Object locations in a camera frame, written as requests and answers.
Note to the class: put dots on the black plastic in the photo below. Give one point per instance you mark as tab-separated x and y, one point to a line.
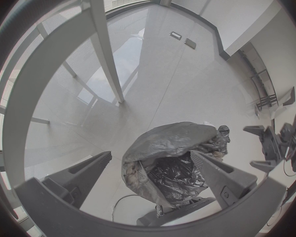
223	132

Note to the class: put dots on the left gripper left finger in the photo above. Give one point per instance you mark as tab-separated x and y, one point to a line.
74	181

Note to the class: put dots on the black plastic bag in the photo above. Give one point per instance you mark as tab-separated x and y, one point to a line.
167	142

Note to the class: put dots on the white chair dark grey seat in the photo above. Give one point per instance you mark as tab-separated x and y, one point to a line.
22	95

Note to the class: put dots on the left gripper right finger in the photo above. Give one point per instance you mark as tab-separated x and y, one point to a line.
224	181

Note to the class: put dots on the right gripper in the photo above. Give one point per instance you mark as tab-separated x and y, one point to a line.
271	144

